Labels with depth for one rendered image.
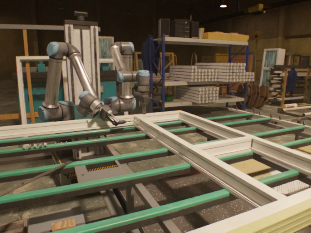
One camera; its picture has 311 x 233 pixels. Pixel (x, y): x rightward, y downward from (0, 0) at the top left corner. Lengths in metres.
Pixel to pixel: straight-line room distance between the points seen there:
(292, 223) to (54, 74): 1.95
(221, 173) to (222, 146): 0.31
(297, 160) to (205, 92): 4.83
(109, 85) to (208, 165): 4.58
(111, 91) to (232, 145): 4.41
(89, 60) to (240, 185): 2.13
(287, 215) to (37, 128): 1.59
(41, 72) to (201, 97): 3.61
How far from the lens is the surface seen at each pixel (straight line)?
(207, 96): 6.02
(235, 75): 6.29
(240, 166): 1.82
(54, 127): 1.86
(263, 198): 0.91
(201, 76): 6.01
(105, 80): 5.50
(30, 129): 1.86
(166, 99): 6.04
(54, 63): 2.17
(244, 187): 0.96
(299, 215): 0.85
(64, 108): 2.42
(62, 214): 1.22
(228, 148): 1.37
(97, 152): 2.85
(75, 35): 2.68
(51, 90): 2.26
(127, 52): 2.51
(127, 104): 2.59
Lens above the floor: 1.35
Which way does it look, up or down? 13 degrees down
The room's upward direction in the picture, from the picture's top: straight up
